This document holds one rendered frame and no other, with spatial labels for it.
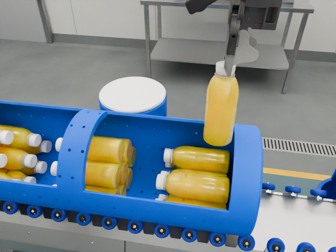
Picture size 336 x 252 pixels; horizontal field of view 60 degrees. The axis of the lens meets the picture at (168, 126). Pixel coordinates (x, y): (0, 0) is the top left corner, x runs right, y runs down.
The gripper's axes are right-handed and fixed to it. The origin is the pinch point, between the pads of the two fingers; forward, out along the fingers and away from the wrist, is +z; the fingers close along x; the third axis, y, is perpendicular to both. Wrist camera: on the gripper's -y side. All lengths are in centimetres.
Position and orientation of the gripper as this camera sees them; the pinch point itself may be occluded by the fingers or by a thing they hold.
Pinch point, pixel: (226, 64)
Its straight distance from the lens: 60.7
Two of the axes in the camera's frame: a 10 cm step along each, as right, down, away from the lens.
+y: 9.9, 1.1, -1.2
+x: 1.7, -5.9, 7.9
